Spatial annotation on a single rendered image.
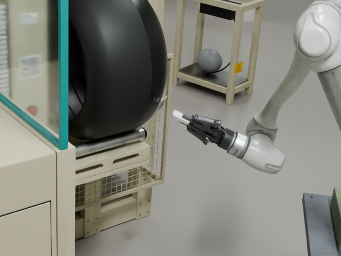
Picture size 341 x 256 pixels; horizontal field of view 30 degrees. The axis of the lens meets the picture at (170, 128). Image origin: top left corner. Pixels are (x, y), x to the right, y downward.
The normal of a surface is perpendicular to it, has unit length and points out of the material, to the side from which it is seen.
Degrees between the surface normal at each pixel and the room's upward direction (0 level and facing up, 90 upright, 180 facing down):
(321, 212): 0
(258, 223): 0
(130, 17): 45
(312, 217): 0
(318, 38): 86
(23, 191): 90
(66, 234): 90
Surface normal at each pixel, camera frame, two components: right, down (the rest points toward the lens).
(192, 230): 0.07, -0.91
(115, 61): 0.37, 0.12
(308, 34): -0.30, 0.36
